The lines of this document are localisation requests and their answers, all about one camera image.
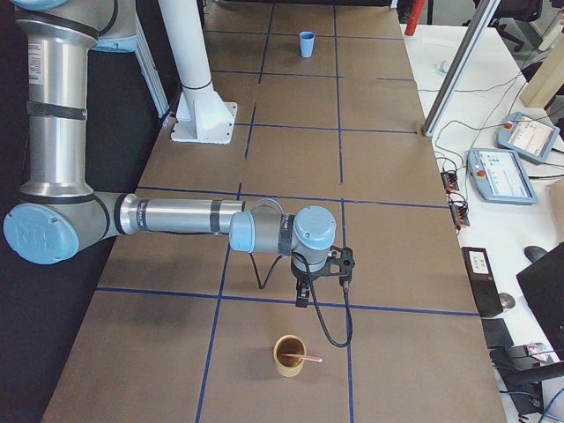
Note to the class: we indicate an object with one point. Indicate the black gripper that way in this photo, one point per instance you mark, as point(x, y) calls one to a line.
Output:
point(300, 278)

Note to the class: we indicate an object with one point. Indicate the blue ribbed cup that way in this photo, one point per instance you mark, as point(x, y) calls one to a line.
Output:
point(307, 43)

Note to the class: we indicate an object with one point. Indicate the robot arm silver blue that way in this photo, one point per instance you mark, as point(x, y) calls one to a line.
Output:
point(61, 214)

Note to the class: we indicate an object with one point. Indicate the wooden bamboo cup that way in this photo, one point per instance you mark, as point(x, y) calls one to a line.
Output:
point(288, 367)

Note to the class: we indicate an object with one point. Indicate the lower orange black connector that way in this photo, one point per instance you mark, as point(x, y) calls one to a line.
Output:
point(459, 213)

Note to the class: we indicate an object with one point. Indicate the orange black connector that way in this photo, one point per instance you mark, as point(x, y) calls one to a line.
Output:
point(450, 181)
point(459, 213)

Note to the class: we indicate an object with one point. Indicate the black rectangular box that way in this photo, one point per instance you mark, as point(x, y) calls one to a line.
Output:
point(482, 283)

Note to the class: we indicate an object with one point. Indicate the upper orange black connector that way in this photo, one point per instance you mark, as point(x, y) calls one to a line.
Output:
point(450, 181)

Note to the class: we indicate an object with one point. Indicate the near teach pendant tablet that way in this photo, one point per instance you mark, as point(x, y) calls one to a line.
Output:
point(499, 176)

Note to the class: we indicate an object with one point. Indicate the teach pendant tablet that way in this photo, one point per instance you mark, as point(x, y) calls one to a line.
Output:
point(532, 139)
point(499, 176)

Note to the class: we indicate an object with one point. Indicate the black computer mouse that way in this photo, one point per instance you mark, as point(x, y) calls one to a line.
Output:
point(534, 253)

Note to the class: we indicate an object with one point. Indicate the black laptop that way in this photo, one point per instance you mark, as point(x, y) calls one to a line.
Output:
point(542, 287)

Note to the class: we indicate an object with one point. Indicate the far teach pendant tablet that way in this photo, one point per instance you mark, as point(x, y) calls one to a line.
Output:
point(532, 139)

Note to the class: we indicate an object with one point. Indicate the red cylinder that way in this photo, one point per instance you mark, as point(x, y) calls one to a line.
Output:
point(414, 18)

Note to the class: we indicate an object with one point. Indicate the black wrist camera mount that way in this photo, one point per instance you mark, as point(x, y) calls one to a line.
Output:
point(339, 263)

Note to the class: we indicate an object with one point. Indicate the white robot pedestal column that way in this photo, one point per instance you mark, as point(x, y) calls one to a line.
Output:
point(202, 116)

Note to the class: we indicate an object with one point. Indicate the aluminium frame post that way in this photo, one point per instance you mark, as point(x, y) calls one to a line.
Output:
point(474, 31)

